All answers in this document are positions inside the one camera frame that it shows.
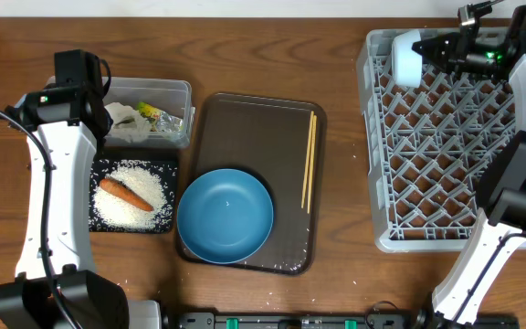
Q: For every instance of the clear plastic bin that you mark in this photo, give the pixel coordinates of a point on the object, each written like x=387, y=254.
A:
x=171, y=96

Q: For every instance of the foil snack wrapper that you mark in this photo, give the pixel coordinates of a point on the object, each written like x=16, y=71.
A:
x=160, y=121

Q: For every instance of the dark blue plate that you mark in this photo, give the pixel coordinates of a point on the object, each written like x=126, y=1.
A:
x=225, y=216

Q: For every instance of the wooden chopstick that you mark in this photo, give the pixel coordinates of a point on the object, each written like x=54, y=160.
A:
x=311, y=164
x=307, y=162

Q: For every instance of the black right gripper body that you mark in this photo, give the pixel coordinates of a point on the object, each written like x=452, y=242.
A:
x=479, y=58

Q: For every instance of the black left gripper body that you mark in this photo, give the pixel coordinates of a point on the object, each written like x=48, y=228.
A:
x=100, y=135

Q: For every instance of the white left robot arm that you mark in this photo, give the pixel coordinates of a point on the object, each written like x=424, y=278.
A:
x=56, y=284

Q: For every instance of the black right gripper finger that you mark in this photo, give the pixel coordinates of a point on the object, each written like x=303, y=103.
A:
x=438, y=60
x=432, y=44

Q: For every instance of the white rice pile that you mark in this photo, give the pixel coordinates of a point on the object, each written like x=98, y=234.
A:
x=117, y=215

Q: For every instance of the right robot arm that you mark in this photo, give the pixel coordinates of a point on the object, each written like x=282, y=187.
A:
x=500, y=226

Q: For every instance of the orange carrot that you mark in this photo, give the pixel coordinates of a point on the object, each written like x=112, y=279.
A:
x=116, y=188

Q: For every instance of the black tray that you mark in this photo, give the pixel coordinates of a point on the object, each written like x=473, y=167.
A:
x=162, y=163

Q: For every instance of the light blue bowl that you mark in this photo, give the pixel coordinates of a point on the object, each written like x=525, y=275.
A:
x=406, y=63

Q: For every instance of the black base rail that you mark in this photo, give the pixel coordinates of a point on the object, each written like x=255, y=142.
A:
x=382, y=315

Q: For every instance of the white tissue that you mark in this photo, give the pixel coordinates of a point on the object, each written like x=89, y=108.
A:
x=127, y=123

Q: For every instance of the brown serving tray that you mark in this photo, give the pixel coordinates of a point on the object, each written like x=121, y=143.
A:
x=266, y=138

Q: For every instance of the grey dishwasher rack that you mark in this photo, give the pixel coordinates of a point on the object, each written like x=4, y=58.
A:
x=428, y=147

